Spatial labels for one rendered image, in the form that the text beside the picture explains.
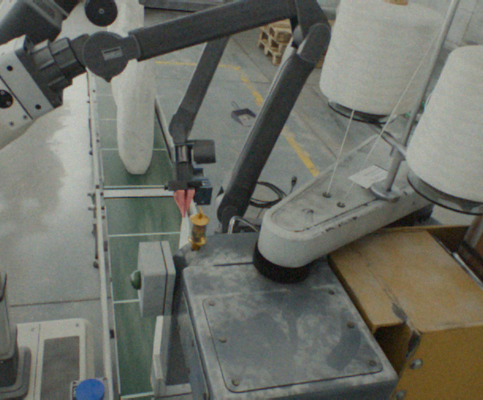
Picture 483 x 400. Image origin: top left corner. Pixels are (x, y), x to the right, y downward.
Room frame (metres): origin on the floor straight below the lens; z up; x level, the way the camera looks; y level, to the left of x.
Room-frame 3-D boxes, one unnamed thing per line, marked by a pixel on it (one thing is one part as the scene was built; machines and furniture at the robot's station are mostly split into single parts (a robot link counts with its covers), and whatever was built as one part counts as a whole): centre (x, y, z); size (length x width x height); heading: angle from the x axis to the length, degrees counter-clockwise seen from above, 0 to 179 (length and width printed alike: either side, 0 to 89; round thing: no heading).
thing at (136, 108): (2.53, 0.61, 0.74); 0.47 x 0.22 x 0.72; 18
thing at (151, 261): (0.56, 0.10, 1.28); 0.08 x 0.05 x 0.09; 20
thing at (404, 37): (0.83, -0.20, 1.61); 0.17 x 0.17 x 0.17
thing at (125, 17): (3.24, 0.85, 0.74); 0.47 x 0.22 x 0.72; 21
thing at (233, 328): (0.50, -0.08, 1.21); 0.30 x 0.25 x 0.30; 20
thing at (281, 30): (6.57, -0.68, 0.36); 1.20 x 0.82 x 0.14; 106
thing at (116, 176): (3.22, 0.85, 0.33); 2.21 x 0.39 x 0.09; 20
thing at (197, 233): (0.59, 0.04, 1.37); 0.03 x 0.02 x 0.03; 20
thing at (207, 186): (2.41, 0.23, 0.35); 0.30 x 0.15 x 0.15; 20
